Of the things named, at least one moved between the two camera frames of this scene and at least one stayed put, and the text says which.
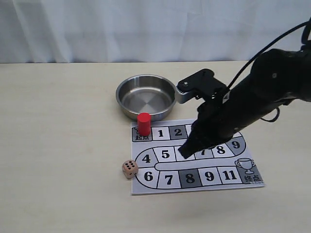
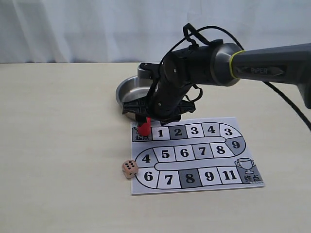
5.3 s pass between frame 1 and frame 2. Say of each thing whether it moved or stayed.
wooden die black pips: stayed
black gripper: moved
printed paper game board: stayed
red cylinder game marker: stayed
